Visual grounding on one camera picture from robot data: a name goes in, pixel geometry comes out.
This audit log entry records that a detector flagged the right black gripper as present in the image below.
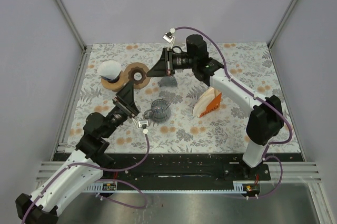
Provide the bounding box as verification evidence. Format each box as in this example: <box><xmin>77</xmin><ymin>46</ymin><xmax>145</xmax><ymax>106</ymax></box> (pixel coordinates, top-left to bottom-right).
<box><xmin>147</xmin><ymin>48</ymin><xmax>196</xmax><ymax>78</ymax></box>

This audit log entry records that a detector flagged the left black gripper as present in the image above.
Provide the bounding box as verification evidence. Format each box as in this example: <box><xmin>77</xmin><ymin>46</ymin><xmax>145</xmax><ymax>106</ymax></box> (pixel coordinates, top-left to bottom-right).
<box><xmin>103</xmin><ymin>79</ymin><xmax>140</xmax><ymax>138</ymax></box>

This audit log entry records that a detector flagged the light wooden dripper ring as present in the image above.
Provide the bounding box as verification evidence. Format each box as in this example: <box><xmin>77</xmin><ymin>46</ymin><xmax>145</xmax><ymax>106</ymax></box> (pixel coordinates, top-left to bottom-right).
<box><xmin>101</xmin><ymin>70</ymin><xmax>127</xmax><ymax>93</ymax></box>

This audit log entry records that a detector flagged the dark wooden dripper ring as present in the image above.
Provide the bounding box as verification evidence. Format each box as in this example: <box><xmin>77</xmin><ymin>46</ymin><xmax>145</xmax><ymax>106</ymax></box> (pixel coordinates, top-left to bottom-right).
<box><xmin>123</xmin><ymin>62</ymin><xmax>151</xmax><ymax>89</ymax></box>

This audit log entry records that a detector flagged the white paper coffee filter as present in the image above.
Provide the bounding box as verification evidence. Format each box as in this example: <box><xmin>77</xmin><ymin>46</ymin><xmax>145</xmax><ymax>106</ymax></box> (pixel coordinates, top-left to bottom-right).
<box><xmin>97</xmin><ymin>60</ymin><xmax>122</xmax><ymax>79</ymax></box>

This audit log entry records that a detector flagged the clear glass dripper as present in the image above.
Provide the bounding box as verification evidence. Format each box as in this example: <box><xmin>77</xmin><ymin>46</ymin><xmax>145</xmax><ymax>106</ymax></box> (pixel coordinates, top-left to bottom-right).
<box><xmin>143</xmin><ymin>99</ymin><xmax>171</xmax><ymax>123</ymax></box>

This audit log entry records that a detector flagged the grey plastic dripper cone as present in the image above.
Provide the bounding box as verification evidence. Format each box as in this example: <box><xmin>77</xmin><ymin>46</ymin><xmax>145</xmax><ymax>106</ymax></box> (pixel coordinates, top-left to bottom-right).
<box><xmin>157</xmin><ymin>76</ymin><xmax>177</xmax><ymax>87</ymax></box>

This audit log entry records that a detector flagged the blue plastic dripper cone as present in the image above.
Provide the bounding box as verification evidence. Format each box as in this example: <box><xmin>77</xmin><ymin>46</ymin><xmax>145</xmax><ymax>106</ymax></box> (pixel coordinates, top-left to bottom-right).
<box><xmin>101</xmin><ymin>76</ymin><xmax>120</xmax><ymax>83</ymax></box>

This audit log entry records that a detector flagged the orange coffee filter box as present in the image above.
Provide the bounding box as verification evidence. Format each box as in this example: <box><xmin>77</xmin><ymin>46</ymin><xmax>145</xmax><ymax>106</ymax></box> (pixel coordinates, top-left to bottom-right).
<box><xmin>199</xmin><ymin>91</ymin><xmax>222</xmax><ymax>118</ymax></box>

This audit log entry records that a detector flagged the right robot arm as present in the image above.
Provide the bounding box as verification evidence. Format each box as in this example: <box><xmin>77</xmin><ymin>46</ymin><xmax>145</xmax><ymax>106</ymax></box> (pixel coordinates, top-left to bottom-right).
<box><xmin>146</xmin><ymin>32</ymin><xmax>284</xmax><ymax>180</ymax></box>

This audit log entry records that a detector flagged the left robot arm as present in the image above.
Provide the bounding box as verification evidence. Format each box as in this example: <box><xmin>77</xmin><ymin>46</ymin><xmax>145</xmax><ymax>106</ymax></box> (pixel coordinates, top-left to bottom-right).
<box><xmin>15</xmin><ymin>81</ymin><xmax>139</xmax><ymax>223</ymax></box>

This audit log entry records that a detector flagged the floral table mat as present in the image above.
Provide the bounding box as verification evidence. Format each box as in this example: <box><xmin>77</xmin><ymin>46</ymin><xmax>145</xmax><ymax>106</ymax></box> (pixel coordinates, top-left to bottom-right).
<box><xmin>64</xmin><ymin>42</ymin><xmax>283</xmax><ymax>153</ymax></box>

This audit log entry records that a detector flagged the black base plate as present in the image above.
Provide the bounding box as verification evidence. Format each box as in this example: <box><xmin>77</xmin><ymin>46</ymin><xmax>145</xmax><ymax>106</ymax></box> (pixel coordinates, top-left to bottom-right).
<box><xmin>52</xmin><ymin>152</ymin><xmax>271</xmax><ymax>190</ymax></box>

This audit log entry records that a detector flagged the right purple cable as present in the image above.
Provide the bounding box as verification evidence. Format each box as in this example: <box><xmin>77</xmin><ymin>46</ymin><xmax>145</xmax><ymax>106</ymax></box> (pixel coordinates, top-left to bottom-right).
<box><xmin>173</xmin><ymin>26</ymin><xmax>293</xmax><ymax>200</ymax></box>

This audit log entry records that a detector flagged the white slotted cable duct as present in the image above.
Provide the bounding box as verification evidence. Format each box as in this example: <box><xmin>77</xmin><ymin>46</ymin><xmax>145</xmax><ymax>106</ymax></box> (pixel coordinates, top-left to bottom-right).
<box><xmin>83</xmin><ymin>181</ymin><xmax>246</xmax><ymax>194</ymax></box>

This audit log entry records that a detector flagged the aluminium rail frame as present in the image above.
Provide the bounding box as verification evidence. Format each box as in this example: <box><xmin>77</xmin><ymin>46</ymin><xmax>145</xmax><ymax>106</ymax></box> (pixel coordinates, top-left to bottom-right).
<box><xmin>36</xmin><ymin>161</ymin><xmax>322</xmax><ymax>183</ymax></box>

